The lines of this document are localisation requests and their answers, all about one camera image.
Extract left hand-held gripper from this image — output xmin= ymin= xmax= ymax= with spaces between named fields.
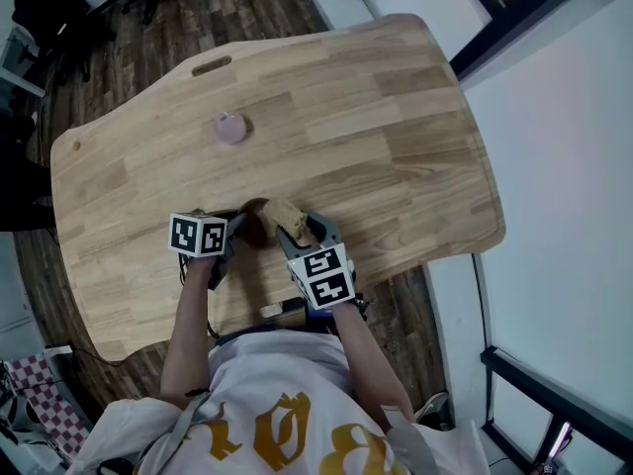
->
xmin=167 ymin=209 xmax=249 ymax=291

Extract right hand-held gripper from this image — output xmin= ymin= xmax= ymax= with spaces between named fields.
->
xmin=275 ymin=211 xmax=358 ymax=312

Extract brown wooden bowl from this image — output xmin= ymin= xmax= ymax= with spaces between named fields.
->
xmin=239 ymin=196 xmax=284 ymax=249

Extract beige sponge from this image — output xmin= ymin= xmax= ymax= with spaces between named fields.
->
xmin=260 ymin=197 xmax=311 ymax=241

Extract person's left forearm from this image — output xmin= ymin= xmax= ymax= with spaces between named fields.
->
xmin=158 ymin=257 xmax=220 ymax=411

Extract person's right forearm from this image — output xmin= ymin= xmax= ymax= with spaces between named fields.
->
xmin=329 ymin=298 xmax=417 ymax=426

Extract black phone with lit screen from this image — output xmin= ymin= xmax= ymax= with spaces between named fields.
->
xmin=281 ymin=298 xmax=338 ymax=334

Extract person's blue jeans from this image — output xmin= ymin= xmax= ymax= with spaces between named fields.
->
xmin=216 ymin=326 xmax=261 ymax=346

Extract person's white printed shirt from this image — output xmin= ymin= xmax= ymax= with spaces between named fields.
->
xmin=63 ymin=328 xmax=492 ymax=475

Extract red white checkered cloth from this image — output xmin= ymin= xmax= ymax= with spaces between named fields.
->
xmin=1 ymin=354 xmax=91 ymax=467

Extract white desk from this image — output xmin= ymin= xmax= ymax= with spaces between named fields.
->
xmin=0 ymin=21 xmax=46 ymax=99

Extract black clip-on device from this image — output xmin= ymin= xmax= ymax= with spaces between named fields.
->
xmin=97 ymin=457 xmax=131 ymax=475

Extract black cable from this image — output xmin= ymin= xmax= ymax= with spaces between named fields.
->
xmin=72 ymin=342 xmax=126 ymax=368

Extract grey shoulder strap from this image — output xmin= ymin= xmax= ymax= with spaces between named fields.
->
xmin=141 ymin=393 xmax=213 ymax=475

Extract black partition frame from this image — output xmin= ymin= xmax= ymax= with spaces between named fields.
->
xmin=479 ymin=344 xmax=633 ymax=475

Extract black window frame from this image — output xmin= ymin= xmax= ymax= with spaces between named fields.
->
xmin=349 ymin=0 xmax=633 ymax=81

